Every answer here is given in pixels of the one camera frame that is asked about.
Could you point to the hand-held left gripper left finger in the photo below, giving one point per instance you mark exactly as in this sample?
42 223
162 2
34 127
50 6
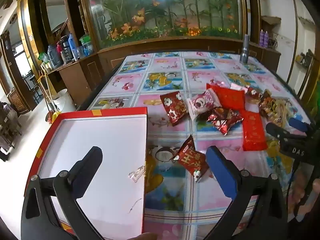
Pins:
86 172

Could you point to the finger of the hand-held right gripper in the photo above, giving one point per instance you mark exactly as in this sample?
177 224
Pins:
297 124
277 131

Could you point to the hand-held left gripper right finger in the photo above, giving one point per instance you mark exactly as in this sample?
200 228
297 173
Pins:
222 172

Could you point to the red gold-print snack packet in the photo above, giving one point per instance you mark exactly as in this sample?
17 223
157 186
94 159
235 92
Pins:
231 96
253 132

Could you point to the brown gold snack packet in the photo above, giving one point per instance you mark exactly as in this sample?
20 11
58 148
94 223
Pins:
275 107

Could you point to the red cardboard box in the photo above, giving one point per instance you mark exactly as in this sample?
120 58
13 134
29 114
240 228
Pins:
105 142

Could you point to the shiny dark red snack packet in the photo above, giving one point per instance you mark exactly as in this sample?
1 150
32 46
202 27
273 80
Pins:
225 118

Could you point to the pink white bear snack packet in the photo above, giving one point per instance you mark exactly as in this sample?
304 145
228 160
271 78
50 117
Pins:
202 102

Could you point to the person's right hand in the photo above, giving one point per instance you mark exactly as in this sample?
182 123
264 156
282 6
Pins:
297 187

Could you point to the yellow black tool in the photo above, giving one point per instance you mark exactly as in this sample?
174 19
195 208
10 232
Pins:
303 60

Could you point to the red yellow dustpan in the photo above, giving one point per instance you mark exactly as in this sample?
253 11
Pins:
51 117

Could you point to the white bucket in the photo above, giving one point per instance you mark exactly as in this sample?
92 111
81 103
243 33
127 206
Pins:
61 101

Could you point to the silver flashlight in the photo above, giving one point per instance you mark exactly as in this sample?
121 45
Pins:
244 52

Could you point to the purple bottle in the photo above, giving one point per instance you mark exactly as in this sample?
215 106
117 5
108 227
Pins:
261 38
266 39

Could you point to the dark wooden dining chair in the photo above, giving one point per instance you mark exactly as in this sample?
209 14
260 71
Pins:
33 85

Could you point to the printed fruit tablecloth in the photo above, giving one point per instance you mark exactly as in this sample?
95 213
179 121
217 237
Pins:
170 80

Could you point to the clear plastic cup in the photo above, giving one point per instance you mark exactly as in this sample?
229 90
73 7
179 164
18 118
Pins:
79 52

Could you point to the grey-blue thermos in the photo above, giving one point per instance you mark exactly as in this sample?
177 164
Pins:
52 56

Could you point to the black silver airpot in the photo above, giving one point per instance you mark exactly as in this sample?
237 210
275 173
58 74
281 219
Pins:
65 51

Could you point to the green snack bag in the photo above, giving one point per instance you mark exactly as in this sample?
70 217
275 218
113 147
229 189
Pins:
43 57

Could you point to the blue bottle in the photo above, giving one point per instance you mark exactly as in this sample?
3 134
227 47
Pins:
72 46

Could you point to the red thermos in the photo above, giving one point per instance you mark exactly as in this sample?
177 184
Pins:
59 47

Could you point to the green plastic bag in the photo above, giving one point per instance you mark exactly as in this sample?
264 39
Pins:
85 39

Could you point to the gold-trimmed wooden pillar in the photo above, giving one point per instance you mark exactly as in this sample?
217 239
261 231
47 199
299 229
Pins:
30 35

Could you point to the aquarium with flower backdrop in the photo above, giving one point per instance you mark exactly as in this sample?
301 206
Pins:
162 10

